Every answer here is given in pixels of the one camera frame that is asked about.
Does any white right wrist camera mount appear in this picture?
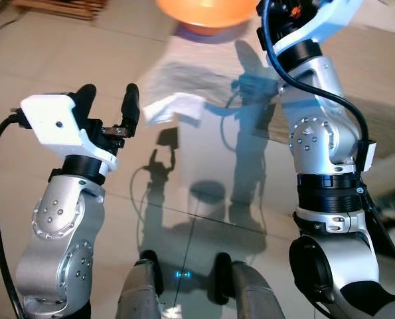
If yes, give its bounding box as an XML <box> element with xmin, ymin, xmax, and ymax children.
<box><xmin>270</xmin><ymin>0</ymin><xmax>366</xmax><ymax>58</ymax></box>

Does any brown wooden furniture piece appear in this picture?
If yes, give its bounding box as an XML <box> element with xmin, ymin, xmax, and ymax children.
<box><xmin>11</xmin><ymin>0</ymin><xmax>110</xmax><ymax>21</ymax></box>

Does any grey robot right leg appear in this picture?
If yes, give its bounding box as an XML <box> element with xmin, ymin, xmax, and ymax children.
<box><xmin>213</xmin><ymin>253</ymin><xmax>285</xmax><ymax>319</ymax></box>

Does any orange bowl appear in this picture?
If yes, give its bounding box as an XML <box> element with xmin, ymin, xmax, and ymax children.
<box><xmin>155</xmin><ymin>0</ymin><xmax>262</xmax><ymax>36</ymax></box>

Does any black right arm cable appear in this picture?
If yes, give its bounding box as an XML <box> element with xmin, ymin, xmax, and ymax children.
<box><xmin>260</xmin><ymin>0</ymin><xmax>395</xmax><ymax>283</ymax></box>

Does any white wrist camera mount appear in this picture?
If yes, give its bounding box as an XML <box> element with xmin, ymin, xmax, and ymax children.
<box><xmin>270</xmin><ymin>0</ymin><xmax>366</xmax><ymax>58</ymax></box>
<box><xmin>19</xmin><ymin>93</ymin><xmax>119</xmax><ymax>167</ymax></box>

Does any white folded napkin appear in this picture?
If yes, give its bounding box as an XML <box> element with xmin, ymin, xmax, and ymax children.
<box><xmin>143</xmin><ymin>93</ymin><xmax>206</xmax><ymax>128</ymax></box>

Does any grey robot leg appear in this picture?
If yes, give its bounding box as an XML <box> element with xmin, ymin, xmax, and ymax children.
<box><xmin>213</xmin><ymin>253</ymin><xmax>285</xmax><ymax>319</ymax></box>
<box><xmin>116</xmin><ymin>249</ymin><xmax>166</xmax><ymax>319</ymax></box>

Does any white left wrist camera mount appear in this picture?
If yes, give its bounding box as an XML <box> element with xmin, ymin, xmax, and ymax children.
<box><xmin>19</xmin><ymin>93</ymin><xmax>119</xmax><ymax>167</ymax></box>

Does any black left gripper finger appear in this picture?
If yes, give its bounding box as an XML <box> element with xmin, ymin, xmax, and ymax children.
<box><xmin>72</xmin><ymin>84</ymin><xmax>98</xmax><ymax>128</ymax></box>
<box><xmin>120</xmin><ymin>83</ymin><xmax>141</xmax><ymax>132</ymax></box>

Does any grey robot left leg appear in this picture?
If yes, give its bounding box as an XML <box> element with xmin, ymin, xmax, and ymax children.
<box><xmin>116</xmin><ymin>249</ymin><xmax>166</xmax><ymax>319</ymax></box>

